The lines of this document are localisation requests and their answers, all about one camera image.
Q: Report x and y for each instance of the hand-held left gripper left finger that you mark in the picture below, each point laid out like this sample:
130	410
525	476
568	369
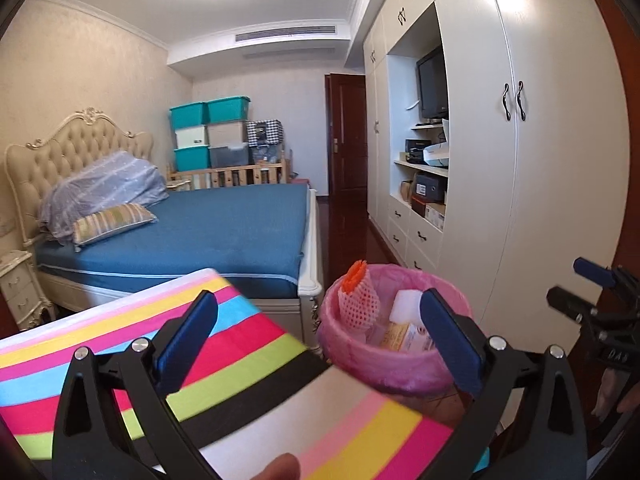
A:
187	340

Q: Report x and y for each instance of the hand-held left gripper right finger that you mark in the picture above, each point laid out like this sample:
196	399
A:
447	335

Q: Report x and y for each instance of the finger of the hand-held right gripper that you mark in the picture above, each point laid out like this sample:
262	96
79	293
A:
595	270
572	302

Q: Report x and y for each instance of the yellow cardboard box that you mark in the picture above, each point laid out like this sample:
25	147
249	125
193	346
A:
405	337

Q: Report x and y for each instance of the pink bag trash bin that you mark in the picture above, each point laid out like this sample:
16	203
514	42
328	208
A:
380	370

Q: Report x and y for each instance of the red white foam net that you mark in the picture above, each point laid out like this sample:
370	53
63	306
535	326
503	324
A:
357	300

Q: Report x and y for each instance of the person's right hand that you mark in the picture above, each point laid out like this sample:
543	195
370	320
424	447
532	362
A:
610	390

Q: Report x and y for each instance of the person's left hand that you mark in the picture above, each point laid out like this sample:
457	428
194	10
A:
282	467

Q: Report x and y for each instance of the striped tablecloth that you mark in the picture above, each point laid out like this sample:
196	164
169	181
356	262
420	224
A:
250	345

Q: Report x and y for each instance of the brown white box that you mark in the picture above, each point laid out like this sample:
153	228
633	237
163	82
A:
435	216

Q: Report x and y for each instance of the blue sheet bed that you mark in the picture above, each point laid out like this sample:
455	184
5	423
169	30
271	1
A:
225	225

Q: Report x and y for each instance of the white wardrobe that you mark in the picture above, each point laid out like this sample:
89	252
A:
500	185

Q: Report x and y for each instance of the striped pillow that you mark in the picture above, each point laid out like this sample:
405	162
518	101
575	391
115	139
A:
112	220

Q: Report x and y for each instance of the black safe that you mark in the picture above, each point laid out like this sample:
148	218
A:
430	187

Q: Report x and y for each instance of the small cardboard box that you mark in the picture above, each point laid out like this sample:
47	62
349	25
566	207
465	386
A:
406	191

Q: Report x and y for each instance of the white nightstand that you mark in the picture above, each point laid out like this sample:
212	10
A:
22	290

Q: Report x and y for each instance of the grey blue duvet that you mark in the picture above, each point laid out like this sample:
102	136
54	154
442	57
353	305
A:
105	185

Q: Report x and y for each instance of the white printer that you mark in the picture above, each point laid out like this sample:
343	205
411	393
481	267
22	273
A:
436	154

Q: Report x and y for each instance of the teal storage box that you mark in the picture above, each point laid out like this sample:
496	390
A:
191	158
189	115
229	109

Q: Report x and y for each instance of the grey storage box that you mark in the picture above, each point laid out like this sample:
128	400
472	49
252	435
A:
228	156

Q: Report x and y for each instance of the black device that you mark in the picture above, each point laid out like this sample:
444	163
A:
414	147

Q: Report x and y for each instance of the dark bag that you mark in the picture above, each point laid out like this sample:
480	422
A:
266	154

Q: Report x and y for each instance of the white storage box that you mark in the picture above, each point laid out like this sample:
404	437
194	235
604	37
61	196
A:
191	137

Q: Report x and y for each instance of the beige storage box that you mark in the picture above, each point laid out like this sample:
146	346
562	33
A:
226	133

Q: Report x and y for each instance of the checkered bag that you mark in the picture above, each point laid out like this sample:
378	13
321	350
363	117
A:
265	132

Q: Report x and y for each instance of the brown wooden door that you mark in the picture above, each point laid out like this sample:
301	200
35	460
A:
347	135

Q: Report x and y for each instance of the beige tufted headboard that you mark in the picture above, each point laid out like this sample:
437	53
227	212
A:
75	145

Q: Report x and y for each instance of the black television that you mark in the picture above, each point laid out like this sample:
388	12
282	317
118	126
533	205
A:
432	82

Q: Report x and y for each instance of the wooden crib rail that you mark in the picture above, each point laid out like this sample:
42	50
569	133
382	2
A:
230	175

